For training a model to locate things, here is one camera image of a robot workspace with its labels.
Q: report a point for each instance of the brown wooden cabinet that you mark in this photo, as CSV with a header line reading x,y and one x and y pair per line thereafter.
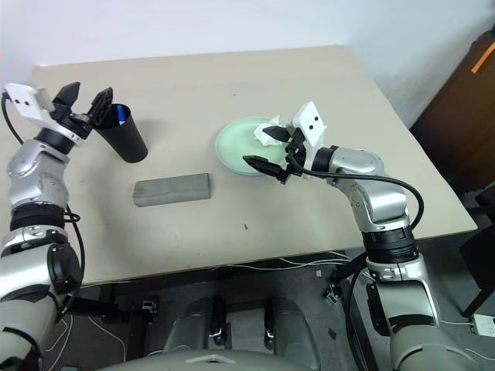
x,y
452,123

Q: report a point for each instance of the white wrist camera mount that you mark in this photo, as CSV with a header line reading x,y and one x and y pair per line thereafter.
x,y
24,98
313,121

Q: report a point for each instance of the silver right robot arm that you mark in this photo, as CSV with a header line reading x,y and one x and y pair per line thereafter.
x,y
381,201

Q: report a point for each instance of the grey glasses case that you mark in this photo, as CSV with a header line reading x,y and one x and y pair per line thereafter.
x,y
172,190

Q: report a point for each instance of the light green plate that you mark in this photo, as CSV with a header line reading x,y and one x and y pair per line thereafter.
x,y
239,143

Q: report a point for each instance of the orange tape strip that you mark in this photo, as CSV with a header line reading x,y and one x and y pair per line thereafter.
x,y
480,61

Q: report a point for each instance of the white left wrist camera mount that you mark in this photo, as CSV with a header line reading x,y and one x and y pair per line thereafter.
x,y
24,98

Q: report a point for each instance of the crumpled white tissue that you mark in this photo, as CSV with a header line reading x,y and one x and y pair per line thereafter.
x,y
265,133

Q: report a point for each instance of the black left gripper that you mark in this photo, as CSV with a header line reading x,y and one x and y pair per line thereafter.
x,y
75,121

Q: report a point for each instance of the grey robot torso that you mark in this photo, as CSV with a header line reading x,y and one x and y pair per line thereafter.
x,y
209,361

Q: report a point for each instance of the white power strip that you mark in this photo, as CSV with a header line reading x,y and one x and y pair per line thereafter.
x,y
483,324

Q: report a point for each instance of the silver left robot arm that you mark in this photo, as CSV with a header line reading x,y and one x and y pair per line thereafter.
x,y
35,174

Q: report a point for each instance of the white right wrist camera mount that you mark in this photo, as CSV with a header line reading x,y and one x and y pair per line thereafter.
x,y
313,121

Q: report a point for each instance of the grey rounded robot housing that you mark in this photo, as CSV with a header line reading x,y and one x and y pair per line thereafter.
x,y
294,328
197,324

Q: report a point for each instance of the black cup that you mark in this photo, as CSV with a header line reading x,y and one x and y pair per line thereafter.
x,y
125,141

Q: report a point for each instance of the light blue plate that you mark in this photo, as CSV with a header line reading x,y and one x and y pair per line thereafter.
x,y
236,171

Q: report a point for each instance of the blue capped white marker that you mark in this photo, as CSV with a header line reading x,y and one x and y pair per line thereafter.
x,y
123,112

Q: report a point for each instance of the black furniture leg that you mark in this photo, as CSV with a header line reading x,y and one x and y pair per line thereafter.
x,y
479,266

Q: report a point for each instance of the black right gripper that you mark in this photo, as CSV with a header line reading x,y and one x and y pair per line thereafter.
x,y
298,154

